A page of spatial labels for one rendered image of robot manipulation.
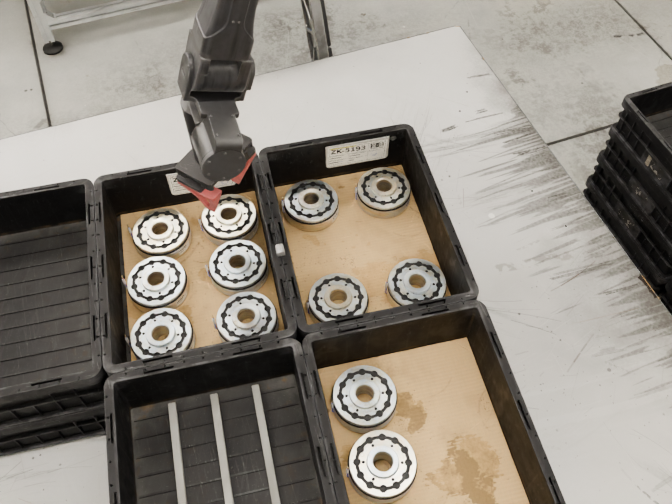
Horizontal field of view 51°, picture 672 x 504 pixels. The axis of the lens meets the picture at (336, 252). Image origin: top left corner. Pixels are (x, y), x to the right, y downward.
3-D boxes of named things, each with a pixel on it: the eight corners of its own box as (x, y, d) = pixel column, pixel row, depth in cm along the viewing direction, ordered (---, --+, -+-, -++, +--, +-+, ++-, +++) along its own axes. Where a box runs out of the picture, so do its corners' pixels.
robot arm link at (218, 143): (250, 49, 89) (183, 46, 85) (277, 111, 83) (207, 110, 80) (231, 119, 98) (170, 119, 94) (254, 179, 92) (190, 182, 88)
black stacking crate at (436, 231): (263, 189, 140) (258, 151, 131) (405, 164, 144) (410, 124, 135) (303, 366, 119) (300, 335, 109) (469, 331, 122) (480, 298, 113)
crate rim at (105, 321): (96, 184, 129) (92, 176, 127) (257, 157, 133) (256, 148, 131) (107, 382, 107) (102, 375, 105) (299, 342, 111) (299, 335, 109)
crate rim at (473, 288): (258, 157, 133) (256, 148, 131) (410, 130, 136) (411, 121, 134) (300, 342, 111) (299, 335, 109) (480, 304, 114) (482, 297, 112)
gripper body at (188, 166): (255, 147, 103) (249, 111, 96) (212, 194, 98) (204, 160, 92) (219, 130, 105) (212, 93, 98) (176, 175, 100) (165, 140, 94)
